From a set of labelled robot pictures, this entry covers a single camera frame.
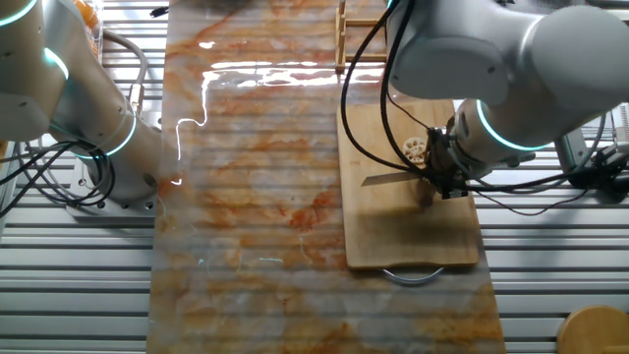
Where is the orange marble pattern mat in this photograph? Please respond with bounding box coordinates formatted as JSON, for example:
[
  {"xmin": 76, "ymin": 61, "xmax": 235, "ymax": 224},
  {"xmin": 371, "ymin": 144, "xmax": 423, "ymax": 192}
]
[{"xmin": 145, "ymin": 0, "xmax": 507, "ymax": 354}]

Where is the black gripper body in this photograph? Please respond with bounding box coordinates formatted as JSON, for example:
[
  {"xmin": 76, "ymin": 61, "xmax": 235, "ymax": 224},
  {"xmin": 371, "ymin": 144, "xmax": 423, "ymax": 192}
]
[{"xmin": 425, "ymin": 126, "xmax": 471, "ymax": 191}]

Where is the black clamp mounted camera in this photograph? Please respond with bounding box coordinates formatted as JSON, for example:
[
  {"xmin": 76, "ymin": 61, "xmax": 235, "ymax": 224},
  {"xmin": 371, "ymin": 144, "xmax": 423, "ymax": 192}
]
[{"xmin": 569, "ymin": 142, "xmax": 629, "ymax": 198}]

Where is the wooden cutting board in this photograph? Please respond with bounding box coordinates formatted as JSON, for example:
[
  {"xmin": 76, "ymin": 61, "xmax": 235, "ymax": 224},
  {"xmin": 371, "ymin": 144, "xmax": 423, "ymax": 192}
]
[{"xmin": 336, "ymin": 99, "xmax": 480, "ymax": 270}]

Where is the metal cutting board handle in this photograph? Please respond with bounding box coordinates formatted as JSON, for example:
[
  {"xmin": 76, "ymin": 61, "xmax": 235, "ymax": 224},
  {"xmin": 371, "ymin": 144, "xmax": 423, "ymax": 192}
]
[{"xmin": 381, "ymin": 266, "xmax": 446, "ymax": 286}]

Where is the wooden mug tree stand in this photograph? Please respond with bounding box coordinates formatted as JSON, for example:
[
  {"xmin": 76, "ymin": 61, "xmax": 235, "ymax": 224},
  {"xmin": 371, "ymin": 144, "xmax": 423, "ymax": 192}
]
[{"xmin": 556, "ymin": 305, "xmax": 629, "ymax": 354}]

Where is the clear plastic fruit pack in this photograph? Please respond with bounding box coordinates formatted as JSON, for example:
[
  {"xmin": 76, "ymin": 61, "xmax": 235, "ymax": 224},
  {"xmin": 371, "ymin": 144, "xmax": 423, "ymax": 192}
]
[{"xmin": 73, "ymin": 0, "xmax": 105, "ymax": 63}]

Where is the silver exterior camera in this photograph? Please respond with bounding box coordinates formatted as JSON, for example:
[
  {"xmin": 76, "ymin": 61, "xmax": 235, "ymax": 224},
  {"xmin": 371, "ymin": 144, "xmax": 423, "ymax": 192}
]
[{"xmin": 611, "ymin": 102, "xmax": 629, "ymax": 144}]

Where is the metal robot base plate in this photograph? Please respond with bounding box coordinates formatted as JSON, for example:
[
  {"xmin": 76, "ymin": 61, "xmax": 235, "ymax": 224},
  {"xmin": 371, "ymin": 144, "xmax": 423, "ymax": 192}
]
[{"xmin": 66, "ymin": 161, "xmax": 158, "ymax": 220}]

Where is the wooden knife rack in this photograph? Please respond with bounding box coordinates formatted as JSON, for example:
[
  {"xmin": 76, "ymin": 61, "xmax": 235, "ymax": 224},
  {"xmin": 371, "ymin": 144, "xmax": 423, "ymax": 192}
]
[{"xmin": 334, "ymin": 0, "xmax": 389, "ymax": 75}]

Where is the grey hose cable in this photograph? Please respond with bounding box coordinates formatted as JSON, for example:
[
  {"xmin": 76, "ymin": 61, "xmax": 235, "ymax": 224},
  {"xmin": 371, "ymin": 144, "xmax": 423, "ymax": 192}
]
[{"xmin": 100, "ymin": 29, "xmax": 148, "ymax": 117}]

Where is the lotus root chunk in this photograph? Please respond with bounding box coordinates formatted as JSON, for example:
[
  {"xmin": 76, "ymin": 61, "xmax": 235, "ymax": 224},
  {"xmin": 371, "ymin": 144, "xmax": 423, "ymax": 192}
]
[{"xmin": 415, "ymin": 179, "xmax": 438, "ymax": 208}]

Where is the lotus root slice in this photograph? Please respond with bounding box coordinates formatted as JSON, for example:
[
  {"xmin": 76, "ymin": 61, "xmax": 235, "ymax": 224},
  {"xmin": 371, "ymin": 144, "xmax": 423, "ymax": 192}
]
[{"xmin": 401, "ymin": 137, "xmax": 428, "ymax": 165}]

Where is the steel cleaver knife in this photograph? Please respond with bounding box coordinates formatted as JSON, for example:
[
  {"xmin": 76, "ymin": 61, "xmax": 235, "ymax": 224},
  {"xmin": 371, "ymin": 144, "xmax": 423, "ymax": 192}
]
[{"xmin": 361, "ymin": 170, "xmax": 429, "ymax": 188}]

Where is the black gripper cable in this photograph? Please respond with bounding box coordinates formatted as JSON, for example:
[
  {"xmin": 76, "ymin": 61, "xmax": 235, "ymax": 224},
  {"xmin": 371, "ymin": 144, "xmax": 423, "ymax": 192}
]
[
  {"xmin": 380, "ymin": 0, "xmax": 433, "ymax": 181},
  {"xmin": 339, "ymin": 0, "xmax": 431, "ymax": 178}
]

